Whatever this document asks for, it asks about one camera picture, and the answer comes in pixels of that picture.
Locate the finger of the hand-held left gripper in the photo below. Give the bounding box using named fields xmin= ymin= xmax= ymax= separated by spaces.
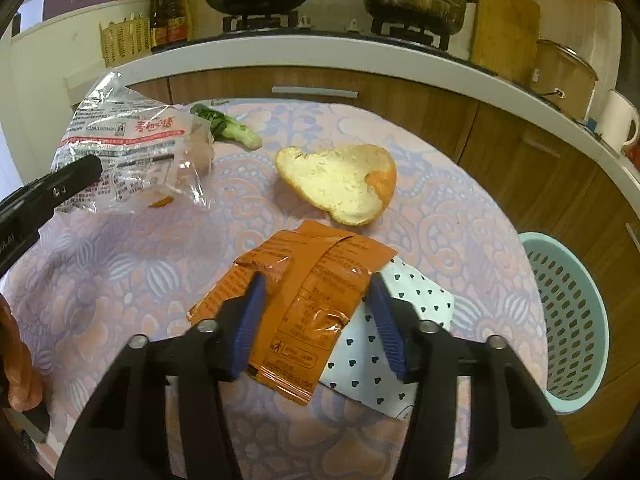
xmin=45 ymin=154 xmax=104 ymax=207

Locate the beige rice cooker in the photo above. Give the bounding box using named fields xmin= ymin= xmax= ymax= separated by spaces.
xmin=530 ymin=37 xmax=599 ymax=121

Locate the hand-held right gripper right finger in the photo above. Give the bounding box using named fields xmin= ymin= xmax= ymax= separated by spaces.
xmin=367 ymin=275 xmax=583 ymax=480

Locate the wooden cutting board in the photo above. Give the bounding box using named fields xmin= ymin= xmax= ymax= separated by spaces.
xmin=469 ymin=0 xmax=541 ymax=88

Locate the dark soy sauce bottle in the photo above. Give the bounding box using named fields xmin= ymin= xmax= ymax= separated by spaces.
xmin=149 ymin=0 xmax=169 ymax=46

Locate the black glass gas stove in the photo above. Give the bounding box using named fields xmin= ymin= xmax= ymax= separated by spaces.
xmin=150 ymin=10 xmax=501 ymax=77

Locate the orange foil packet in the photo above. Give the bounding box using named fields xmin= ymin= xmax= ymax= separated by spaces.
xmin=186 ymin=220 xmax=399 ymax=407

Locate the clear printed plastic bag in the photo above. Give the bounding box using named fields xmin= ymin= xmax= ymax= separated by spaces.
xmin=50 ymin=71 xmax=216 ymax=213

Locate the yellow woven basket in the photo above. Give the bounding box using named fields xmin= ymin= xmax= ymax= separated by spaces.
xmin=100 ymin=15 xmax=152 ymax=67

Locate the green bok choy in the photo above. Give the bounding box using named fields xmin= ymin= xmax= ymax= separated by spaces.
xmin=190 ymin=103 xmax=262 ymax=150

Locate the white polka dot cloth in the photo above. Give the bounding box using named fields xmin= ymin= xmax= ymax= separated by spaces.
xmin=320 ymin=257 xmax=457 ymax=420

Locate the light blue plastic basket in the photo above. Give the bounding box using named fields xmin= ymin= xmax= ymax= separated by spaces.
xmin=517 ymin=231 xmax=612 ymax=415

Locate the white electric kettle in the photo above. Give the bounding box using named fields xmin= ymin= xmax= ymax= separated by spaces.
xmin=597 ymin=89 xmax=640 ymax=153

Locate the red label sauce bottle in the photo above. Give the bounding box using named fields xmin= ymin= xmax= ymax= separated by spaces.
xmin=164 ymin=0 xmax=193 ymax=43

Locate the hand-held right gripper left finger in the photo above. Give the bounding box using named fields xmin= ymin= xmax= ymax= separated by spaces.
xmin=55 ymin=276 xmax=268 ymax=480

